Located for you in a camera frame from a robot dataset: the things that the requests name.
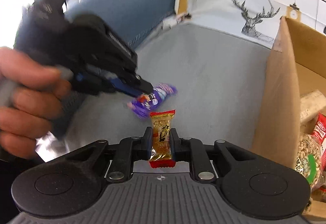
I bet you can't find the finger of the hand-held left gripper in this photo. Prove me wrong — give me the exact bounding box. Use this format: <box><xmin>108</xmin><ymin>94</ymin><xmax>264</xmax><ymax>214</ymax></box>
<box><xmin>132</xmin><ymin>74</ymin><xmax>154</xmax><ymax>94</ymax></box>
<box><xmin>73</xmin><ymin>70</ymin><xmax>143</xmax><ymax>98</ymax></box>

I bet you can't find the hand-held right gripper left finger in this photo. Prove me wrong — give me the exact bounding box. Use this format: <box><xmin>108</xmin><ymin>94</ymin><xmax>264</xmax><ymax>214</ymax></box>
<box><xmin>67</xmin><ymin>126</ymin><xmax>153</xmax><ymax>184</ymax></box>

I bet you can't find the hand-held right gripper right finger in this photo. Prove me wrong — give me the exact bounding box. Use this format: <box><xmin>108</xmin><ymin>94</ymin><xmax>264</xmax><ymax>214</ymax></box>
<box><xmin>170</xmin><ymin>128</ymin><xmax>258</xmax><ymax>184</ymax></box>

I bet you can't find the golden candy with red ends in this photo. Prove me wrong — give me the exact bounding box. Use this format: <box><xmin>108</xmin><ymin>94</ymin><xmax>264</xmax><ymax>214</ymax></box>
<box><xmin>148</xmin><ymin>109</ymin><xmax>177</xmax><ymax>169</ymax></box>

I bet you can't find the purple snack packet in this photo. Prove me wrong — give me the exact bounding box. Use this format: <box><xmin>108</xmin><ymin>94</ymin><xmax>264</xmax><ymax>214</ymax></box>
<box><xmin>127</xmin><ymin>82</ymin><xmax>178</xmax><ymax>119</ymax></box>

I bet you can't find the brown cardboard box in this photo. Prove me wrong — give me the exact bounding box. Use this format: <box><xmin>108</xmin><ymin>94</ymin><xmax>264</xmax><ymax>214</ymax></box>
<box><xmin>251</xmin><ymin>16</ymin><xmax>326</xmax><ymax>221</ymax></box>

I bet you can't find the peanut packet with green label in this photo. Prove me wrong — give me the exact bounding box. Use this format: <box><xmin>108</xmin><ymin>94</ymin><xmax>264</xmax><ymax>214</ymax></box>
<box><xmin>295</xmin><ymin>133</ymin><xmax>326</xmax><ymax>193</ymax></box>

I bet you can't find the red and white snack packet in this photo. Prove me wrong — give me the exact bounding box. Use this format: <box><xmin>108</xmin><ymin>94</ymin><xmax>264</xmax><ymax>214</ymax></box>
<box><xmin>311</xmin><ymin>113</ymin><xmax>326</xmax><ymax>153</ymax></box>

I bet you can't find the person's left hand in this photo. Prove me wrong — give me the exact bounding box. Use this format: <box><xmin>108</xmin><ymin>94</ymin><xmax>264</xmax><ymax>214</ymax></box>
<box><xmin>0</xmin><ymin>47</ymin><xmax>73</xmax><ymax>161</ymax></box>

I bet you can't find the blue sofa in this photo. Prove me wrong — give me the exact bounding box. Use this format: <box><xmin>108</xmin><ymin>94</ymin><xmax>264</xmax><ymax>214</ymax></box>
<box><xmin>15</xmin><ymin>0</ymin><xmax>178</xmax><ymax>51</ymax></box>

